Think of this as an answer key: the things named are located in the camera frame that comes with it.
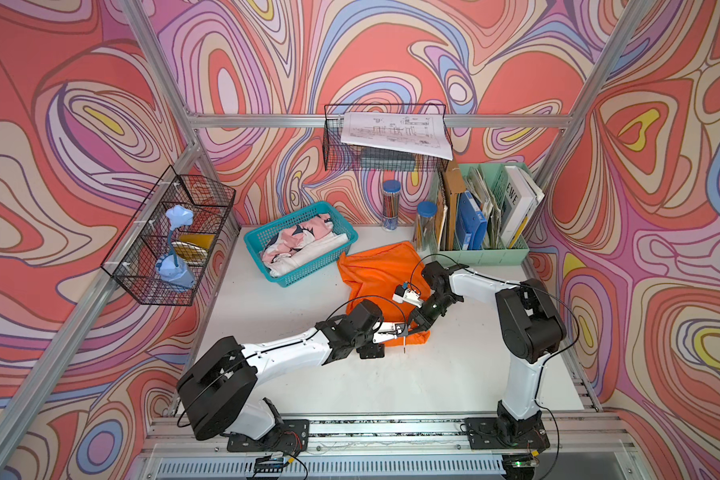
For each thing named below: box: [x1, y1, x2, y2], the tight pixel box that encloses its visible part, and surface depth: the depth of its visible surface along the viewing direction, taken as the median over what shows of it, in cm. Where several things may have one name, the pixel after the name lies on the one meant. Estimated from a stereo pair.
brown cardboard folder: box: [444, 156, 467, 250], surface depth 90 cm
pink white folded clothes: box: [261, 213, 349, 277], surface depth 110 cm
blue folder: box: [456, 190, 488, 251], surface depth 99 cm
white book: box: [500, 165, 545, 248], surface depth 98 cm
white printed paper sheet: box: [340, 112, 454, 161], surface depth 84 cm
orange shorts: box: [337, 241, 430, 347], surface depth 103 cm
